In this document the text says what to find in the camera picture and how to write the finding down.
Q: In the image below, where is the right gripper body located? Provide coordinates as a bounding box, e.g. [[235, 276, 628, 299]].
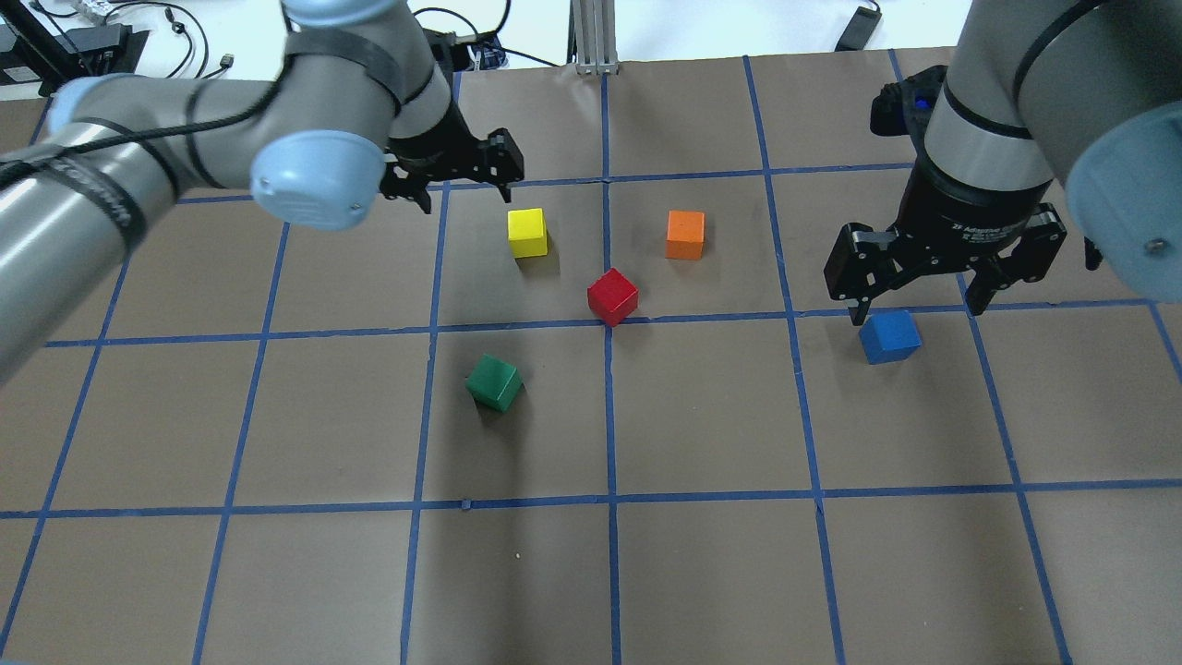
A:
[[862, 165, 1050, 292]]

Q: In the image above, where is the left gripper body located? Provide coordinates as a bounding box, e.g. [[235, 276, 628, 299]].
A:
[[387, 96, 495, 184]]

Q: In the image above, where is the red block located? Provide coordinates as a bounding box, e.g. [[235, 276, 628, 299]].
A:
[[586, 268, 639, 328]]

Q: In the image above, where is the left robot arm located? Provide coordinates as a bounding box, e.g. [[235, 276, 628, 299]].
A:
[[1, 1, 526, 382]]

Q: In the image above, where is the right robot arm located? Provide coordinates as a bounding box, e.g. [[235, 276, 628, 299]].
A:
[[823, 1, 1181, 325]]

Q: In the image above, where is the blue block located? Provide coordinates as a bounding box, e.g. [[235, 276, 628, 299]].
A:
[[860, 309, 922, 365]]

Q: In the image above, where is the yellow block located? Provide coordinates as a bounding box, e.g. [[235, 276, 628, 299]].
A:
[[507, 208, 548, 260]]

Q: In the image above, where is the orange block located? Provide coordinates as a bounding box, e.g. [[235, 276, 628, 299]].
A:
[[664, 210, 706, 260]]

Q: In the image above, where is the green block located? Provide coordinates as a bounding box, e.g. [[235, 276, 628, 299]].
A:
[[465, 354, 524, 413]]

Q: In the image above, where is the black power adapter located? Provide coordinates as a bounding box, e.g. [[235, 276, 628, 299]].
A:
[[833, 4, 883, 52]]

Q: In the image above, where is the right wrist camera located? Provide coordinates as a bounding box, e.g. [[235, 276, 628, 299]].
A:
[[869, 65, 948, 142]]

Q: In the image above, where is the aluminium frame post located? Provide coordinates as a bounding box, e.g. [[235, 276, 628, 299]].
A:
[[567, 1, 621, 76]]

